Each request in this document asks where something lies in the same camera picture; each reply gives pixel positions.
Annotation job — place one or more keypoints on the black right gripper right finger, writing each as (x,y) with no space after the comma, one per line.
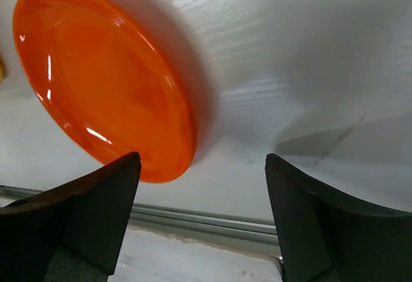
(327,235)

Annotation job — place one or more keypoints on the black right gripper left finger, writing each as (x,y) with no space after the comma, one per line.
(73,232)

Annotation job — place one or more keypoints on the orange plate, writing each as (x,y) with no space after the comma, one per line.
(107,84)

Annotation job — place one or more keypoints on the yellow plastic bin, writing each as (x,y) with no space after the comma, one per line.
(2,69)

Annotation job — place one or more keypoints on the aluminium rail front edge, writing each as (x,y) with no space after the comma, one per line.
(257,236)

